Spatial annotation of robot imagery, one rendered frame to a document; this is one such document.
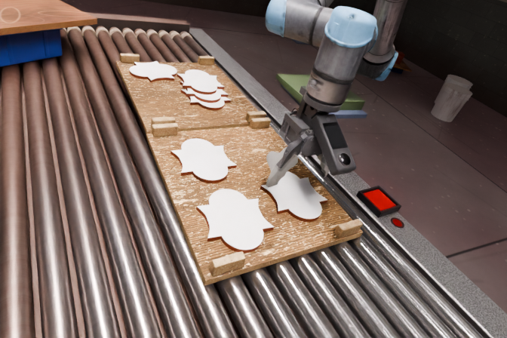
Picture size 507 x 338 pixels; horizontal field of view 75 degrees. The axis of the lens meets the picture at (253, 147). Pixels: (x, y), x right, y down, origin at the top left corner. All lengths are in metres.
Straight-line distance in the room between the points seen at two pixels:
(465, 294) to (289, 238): 0.36
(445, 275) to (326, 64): 0.49
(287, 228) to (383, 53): 0.78
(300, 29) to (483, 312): 0.63
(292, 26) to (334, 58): 0.15
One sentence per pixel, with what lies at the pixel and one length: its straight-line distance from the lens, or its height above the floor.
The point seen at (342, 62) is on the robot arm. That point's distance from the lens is 0.58.
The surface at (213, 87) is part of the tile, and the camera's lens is 1.03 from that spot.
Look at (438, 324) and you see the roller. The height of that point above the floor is 0.92.
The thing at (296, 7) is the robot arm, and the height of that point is 1.29.
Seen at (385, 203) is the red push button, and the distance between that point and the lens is 0.87.
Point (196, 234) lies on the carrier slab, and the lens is 0.62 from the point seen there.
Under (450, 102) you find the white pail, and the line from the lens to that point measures 4.40.
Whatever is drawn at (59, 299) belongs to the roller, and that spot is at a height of 0.92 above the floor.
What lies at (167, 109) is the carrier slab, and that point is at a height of 0.94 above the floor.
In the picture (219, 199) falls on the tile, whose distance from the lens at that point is 0.67.
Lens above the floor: 1.41
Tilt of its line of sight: 34 degrees down
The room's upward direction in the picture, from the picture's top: 16 degrees clockwise
